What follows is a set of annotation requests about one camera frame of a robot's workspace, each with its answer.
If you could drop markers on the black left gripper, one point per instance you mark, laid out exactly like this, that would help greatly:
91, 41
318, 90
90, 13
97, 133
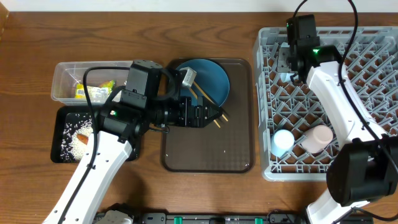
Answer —
199, 114

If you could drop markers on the light blue plastic cup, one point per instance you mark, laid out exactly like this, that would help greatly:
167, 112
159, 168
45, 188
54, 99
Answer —
282, 142

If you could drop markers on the pink plastic cup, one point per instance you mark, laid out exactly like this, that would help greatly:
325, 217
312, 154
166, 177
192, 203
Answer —
317, 138

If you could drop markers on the yellow green snack wrapper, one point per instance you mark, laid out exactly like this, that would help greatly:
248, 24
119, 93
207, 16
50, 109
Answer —
100, 92

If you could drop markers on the orange carrot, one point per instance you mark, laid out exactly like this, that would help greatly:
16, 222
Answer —
82, 138

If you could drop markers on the light blue bowl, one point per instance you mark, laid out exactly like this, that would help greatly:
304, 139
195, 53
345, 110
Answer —
289, 77

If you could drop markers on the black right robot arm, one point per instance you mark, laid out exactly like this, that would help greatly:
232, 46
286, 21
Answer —
365, 168

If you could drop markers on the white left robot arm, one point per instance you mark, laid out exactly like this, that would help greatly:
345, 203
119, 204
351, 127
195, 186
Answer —
150, 96

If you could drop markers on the grey plastic dishwasher rack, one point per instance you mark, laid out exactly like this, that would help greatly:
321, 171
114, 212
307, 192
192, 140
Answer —
372, 66

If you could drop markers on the dark blue plate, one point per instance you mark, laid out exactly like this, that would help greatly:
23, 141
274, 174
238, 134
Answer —
211, 78

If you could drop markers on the wooden chopstick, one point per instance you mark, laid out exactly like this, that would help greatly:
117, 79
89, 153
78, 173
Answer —
195, 96
206, 96

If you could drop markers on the brown serving tray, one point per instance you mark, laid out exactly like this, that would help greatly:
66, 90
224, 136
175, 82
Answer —
225, 147

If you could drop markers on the black tray bin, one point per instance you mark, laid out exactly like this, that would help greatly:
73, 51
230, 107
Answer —
59, 140

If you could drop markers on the pile of white rice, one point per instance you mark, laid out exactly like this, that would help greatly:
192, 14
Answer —
71, 149

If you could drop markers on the clear plastic bin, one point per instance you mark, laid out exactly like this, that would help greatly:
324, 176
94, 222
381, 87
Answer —
68, 75

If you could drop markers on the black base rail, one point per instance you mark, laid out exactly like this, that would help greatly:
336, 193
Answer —
115, 217

